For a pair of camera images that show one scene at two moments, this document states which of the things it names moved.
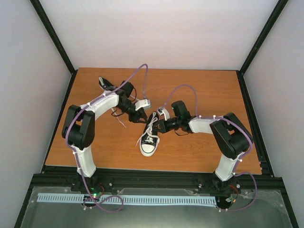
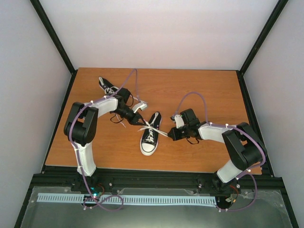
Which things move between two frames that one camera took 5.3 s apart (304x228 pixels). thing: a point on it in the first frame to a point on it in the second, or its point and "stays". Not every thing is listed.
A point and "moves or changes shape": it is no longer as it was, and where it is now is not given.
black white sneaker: [107, 86] stays
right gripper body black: [170, 127] to [182, 135]
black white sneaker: [150, 141] stays
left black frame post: [46, 22] stays
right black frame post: [272, 20] stays
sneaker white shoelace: [149, 133] moves or changes shape
